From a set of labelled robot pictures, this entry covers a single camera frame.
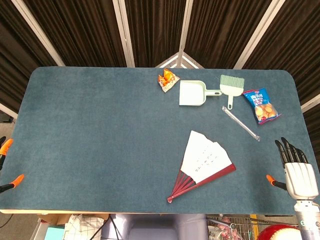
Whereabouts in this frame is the mint green dustpan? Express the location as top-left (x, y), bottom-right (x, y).
top-left (178, 80), bottom-right (223, 107)

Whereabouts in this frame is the blue felt table mat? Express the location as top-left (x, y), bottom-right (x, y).
top-left (0, 66), bottom-right (320, 216)

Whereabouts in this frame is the blue biscuit snack bag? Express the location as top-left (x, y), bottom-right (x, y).
top-left (241, 87), bottom-right (282, 125)

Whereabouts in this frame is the white partition frame post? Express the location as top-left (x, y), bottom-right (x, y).
top-left (11, 0), bottom-right (66, 67)
top-left (233, 0), bottom-right (286, 70)
top-left (177, 0), bottom-right (195, 68)
top-left (111, 0), bottom-right (136, 68)

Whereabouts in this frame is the crumpled orange snack wrapper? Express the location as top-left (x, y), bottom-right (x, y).
top-left (157, 68), bottom-right (181, 93)

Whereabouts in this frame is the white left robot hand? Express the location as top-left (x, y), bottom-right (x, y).
top-left (0, 136), bottom-right (25, 195)

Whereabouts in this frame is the grey robot torso base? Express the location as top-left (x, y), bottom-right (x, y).
top-left (101, 213), bottom-right (210, 240)

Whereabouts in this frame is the red-ribbed paper folding fan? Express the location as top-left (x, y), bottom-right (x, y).
top-left (166, 130), bottom-right (237, 204)

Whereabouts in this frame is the clear wrapped straw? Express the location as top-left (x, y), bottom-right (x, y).
top-left (221, 105), bottom-right (261, 143)

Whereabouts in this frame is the teal box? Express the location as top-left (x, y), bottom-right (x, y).
top-left (44, 226), bottom-right (66, 240)

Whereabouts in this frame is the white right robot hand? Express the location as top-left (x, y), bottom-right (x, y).
top-left (266, 136), bottom-right (316, 200)

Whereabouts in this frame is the dark brown pleated curtain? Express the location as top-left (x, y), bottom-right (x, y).
top-left (0, 0), bottom-right (320, 120)

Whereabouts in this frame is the red and white ball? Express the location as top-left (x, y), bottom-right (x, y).
top-left (257, 224), bottom-right (305, 240)

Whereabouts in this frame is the metal wire basket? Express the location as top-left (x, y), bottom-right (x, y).
top-left (206, 214), bottom-right (301, 240)

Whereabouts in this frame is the white checked cloth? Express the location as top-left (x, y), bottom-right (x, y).
top-left (64, 214), bottom-right (106, 240)

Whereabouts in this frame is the brown cardboard box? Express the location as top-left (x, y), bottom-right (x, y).
top-left (37, 213), bottom-right (73, 227)

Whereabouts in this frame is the mint green hand brush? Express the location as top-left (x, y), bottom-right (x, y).
top-left (219, 74), bottom-right (245, 110)

